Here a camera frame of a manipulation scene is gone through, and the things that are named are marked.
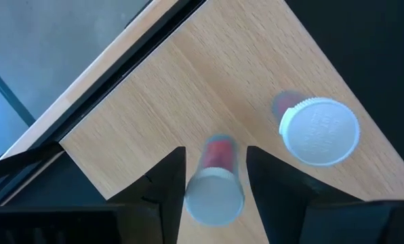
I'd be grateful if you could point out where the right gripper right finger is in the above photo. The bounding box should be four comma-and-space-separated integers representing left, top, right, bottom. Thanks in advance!
246, 146, 362, 244

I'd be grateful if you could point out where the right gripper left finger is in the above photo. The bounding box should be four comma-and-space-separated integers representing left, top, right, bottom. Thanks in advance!
106, 146, 187, 244

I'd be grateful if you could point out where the blue vial with red pills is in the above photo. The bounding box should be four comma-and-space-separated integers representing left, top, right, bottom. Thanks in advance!
271, 89, 361, 167
184, 134, 246, 227

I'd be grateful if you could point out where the black table mat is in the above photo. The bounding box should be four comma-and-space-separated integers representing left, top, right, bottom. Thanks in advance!
285, 0, 404, 177

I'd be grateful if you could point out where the wooden shelf black metal frame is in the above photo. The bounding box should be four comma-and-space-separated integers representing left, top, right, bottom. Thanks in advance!
0, 0, 404, 244

